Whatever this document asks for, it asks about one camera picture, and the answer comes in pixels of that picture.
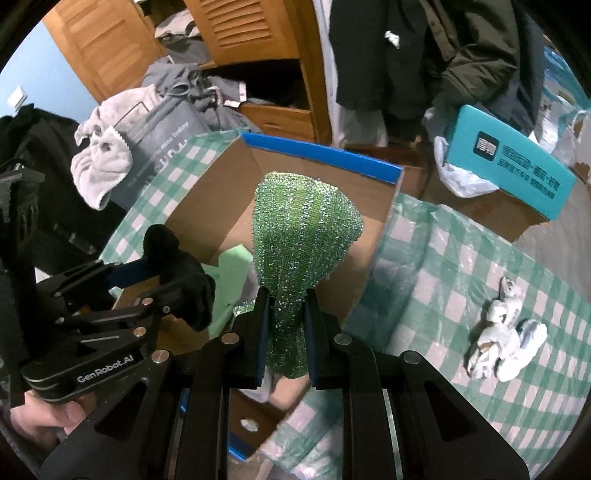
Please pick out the crumpled white sock bundle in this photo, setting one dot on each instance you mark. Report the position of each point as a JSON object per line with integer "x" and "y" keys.
{"x": 503, "y": 332}

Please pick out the teal plastic bag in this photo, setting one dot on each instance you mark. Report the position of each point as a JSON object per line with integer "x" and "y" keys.
{"x": 558, "y": 92}

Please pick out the brown cardboard box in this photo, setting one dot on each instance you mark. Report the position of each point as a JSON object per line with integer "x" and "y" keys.
{"x": 485, "y": 207}

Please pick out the white plastic bag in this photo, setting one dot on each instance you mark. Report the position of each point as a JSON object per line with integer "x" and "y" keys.
{"x": 461, "y": 180}

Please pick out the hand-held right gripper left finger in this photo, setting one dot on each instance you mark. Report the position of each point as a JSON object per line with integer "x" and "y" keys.
{"x": 263, "y": 332}

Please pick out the blue-edged cardboard box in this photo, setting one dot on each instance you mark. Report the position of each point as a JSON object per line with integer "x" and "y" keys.
{"x": 231, "y": 184}

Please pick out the white wall switch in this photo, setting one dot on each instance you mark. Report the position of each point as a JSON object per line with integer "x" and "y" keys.
{"x": 18, "y": 94}

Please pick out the white hanging garment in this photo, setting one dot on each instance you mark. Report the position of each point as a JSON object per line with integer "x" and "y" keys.
{"x": 328, "y": 69}

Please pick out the dark cloth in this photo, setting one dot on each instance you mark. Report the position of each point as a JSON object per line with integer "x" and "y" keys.
{"x": 55, "y": 152}

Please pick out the dark hanging jacket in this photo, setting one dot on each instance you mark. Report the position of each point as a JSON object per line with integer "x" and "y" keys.
{"x": 438, "y": 46}

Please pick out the teal printed box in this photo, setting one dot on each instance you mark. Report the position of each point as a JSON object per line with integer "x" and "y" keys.
{"x": 508, "y": 161}

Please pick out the light green cloth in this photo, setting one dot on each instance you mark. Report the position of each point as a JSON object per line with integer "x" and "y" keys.
{"x": 231, "y": 272}

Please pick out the person's left hand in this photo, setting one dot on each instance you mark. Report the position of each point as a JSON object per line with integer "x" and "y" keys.
{"x": 46, "y": 415}

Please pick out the grey printed tote bag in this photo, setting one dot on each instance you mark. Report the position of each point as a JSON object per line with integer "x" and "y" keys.
{"x": 157, "y": 134}

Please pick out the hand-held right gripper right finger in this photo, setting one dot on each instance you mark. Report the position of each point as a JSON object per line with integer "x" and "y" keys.
{"x": 310, "y": 341}

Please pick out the black cloth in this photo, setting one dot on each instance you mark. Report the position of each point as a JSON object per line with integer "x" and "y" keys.
{"x": 184, "y": 277}

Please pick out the green glitter scouring cloth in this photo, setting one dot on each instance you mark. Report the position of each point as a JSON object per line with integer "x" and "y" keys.
{"x": 300, "y": 221}
{"x": 242, "y": 309}

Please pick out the wooden louvred wardrobe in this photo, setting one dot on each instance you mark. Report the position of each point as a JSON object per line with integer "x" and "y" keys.
{"x": 249, "y": 27}

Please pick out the grey hooded garment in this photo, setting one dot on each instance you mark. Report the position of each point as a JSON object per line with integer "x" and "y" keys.
{"x": 184, "y": 78}

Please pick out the green checked tablecloth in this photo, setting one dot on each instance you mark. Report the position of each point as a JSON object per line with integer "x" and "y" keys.
{"x": 438, "y": 258}

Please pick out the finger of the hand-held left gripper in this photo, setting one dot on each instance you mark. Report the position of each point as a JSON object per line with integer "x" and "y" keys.
{"x": 120, "y": 314}
{"x": 131, "y": 272}

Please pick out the grey white folded garment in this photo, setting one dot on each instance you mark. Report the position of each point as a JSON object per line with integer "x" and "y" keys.
{"x": 180, "y": 27}

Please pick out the grey towel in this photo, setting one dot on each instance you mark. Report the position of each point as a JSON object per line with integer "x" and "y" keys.
{"x": 106, "y": 152}

